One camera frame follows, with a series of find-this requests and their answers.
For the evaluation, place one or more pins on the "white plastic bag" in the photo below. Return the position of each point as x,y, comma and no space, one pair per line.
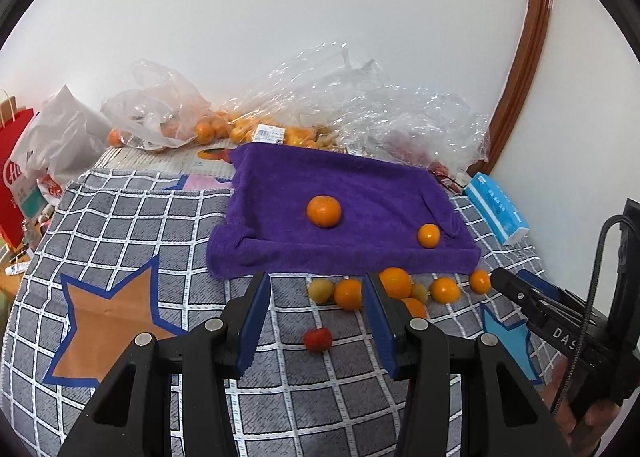
65,132

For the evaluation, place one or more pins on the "crumpled clear plastic bag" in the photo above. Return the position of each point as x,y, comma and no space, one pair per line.
425,117

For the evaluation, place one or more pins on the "clear labelled plastic bag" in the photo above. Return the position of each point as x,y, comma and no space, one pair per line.
295,87

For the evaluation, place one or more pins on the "person's right hand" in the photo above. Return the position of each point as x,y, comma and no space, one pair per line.
590,429

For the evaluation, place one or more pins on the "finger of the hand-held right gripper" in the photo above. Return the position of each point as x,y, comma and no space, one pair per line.
515,289
542,283

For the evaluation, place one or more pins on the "large orange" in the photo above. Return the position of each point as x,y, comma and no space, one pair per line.
324,212

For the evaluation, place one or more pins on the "printed cardboard box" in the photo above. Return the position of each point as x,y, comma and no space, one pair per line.
165,159

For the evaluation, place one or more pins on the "brown wooden door frame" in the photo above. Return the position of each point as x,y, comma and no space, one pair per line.
531,37

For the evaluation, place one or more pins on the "translucent plastic bag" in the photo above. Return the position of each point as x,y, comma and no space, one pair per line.
150,102

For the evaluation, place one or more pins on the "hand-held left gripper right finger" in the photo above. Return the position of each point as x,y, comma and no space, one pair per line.
380,322

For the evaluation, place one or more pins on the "purple towel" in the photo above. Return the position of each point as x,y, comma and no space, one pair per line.
380,187

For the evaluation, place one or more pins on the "small red fruit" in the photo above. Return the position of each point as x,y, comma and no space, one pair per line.
318,340

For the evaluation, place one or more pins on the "pile of bagged mandarins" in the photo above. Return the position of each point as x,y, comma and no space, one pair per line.
295,135
205,129

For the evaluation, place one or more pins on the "grey checked star blanket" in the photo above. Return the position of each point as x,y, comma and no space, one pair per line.
125,217

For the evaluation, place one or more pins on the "blue tissue pack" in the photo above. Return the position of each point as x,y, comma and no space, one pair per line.
497,207

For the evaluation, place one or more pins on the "red and white printed bag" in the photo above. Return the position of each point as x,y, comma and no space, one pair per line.
50,187

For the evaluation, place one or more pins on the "yellow-green round fruit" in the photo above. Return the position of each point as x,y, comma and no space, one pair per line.
420,293
320,291

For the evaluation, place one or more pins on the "red paper bag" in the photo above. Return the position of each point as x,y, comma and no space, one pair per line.
12,162

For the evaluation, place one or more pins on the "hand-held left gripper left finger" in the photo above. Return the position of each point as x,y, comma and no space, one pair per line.
252,322

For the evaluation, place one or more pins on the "small orange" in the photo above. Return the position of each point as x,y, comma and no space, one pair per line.
428,236

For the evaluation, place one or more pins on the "bagged red fruits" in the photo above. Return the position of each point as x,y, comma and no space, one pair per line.
415,149

